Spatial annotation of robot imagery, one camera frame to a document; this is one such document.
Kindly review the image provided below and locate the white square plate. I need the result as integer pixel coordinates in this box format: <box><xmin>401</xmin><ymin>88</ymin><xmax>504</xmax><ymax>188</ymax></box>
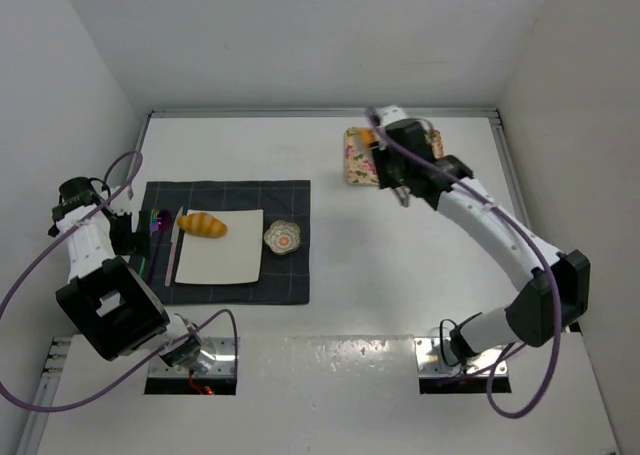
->
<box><xmin>175</xmin><ymin>209</ymin><xmax>264</xmax><ymax>285</ymax></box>

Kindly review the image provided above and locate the long striped bread roll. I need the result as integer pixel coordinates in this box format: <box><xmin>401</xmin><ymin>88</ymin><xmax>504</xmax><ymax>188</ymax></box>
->
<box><xmin>177</xmin><ymin>212</ymin><xmax>228</xmax><ymax>239</ymax></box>

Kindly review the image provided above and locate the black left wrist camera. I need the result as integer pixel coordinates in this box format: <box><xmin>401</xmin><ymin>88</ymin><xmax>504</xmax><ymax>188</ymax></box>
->
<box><xmin>52</xmin><ymin>177</ymin><xmax>102</xmax><ymax>222</ymax></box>

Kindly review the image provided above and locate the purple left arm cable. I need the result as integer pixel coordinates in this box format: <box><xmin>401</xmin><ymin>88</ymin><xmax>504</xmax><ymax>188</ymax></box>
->
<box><xmin>0</xmin><ymin>150</ymin><xmax>239</xmax><ymax>414</ymax></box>

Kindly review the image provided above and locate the iridescent green fork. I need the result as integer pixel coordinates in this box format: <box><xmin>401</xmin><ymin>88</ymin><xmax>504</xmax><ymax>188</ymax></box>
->
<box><xmin>138</xmin><ymin>208</ymin><xmax>159</xmax><ymax>278</ymax></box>

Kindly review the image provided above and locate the dark blue checked placemat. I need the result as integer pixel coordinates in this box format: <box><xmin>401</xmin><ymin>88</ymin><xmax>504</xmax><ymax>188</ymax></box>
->
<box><xmin>142</xmin><ymin>180</ymin><xmax>311</xmax><ymax>305</ymax></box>

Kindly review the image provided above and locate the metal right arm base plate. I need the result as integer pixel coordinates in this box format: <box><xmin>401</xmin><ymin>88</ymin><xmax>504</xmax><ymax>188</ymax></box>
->
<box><xmin>413</xmin><ymin>335</ymin><xmax>503</xmax><ymax>380</ymax></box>

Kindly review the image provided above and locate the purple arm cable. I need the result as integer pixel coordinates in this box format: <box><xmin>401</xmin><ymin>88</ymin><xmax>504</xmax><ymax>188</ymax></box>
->
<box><xmin>0</xmin><ymin>150</ymin><xmax>239</xmax><ymax>414</ymax></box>
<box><xmin>365</xmin><ymin>106</ymin><xmax>561</xmax><ymax>420</ymax></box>

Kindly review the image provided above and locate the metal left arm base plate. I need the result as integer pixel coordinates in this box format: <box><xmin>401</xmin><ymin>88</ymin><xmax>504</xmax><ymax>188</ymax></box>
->
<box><xmin>147</xmin><ymin>336</ymin><xmax>236</xmax><ymax>379</ymax></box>

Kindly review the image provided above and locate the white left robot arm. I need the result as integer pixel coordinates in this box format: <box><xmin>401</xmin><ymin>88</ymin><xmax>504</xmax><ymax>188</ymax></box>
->
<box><xmin>49</xmin><ymin>177</ymin><xmax>202</xmax><ymax>369</ymax></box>

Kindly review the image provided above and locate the aluminium frame rail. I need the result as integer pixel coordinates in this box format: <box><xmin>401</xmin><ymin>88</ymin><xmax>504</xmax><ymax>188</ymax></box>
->
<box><xmin>149</xmin><ymin>107</ymin><xmax>500</xmax><ymax>120</ymax></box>

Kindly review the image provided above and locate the floral rectangular tray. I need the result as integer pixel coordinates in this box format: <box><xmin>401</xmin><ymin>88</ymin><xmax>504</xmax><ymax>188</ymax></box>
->
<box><xmin>342</xmin><ymin>126</ymin><xmax>444</xmax><ymax>187</ymax></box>

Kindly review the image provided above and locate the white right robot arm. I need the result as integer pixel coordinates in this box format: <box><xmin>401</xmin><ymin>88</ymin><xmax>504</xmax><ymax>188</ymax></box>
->
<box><xmin>363</xmin><ymin>107</ymin><xmax>590</xmax><ymax>364</ymax></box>

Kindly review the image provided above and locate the pink handled knife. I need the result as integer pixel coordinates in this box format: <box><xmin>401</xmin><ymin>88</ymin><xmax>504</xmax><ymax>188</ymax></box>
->
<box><xmin>164</xmin><ymin>206</ymin><xmax>184</xmax><ymax>287</ymax></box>

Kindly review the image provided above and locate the black base cable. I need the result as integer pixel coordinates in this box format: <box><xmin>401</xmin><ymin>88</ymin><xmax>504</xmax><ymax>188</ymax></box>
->
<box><xmin>437</xmin><ymin>317</ymin><xmax>459</xmax><ymax>364</ymax></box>

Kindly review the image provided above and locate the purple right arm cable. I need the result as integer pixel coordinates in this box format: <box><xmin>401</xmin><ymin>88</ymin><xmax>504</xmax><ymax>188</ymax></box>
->
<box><xmin>365</xmin><ymin>106</ymin><xmax>561</xmax><ymax>420</ymax></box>

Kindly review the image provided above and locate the small floral sauce dish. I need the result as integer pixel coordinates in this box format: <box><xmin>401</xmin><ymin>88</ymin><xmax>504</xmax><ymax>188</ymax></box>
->
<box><xmin>263</xmin><ymin>220</ymin><xmax>301</xmax><ymax>255</ymax></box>

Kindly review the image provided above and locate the iridescent purple spoon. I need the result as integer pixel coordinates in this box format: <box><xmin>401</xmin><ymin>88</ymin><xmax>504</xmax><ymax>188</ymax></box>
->
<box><xmin>145</xmin><ymin>210</ymin><xmax>173</xmax><ymax>284</ymax></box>

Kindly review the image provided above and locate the small round bun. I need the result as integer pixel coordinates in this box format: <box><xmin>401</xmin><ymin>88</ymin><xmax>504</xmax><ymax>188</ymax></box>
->
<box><xmin>359</xmin><ymin>128</ymin><xmax>377</xmax><ymax>146</ymax></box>

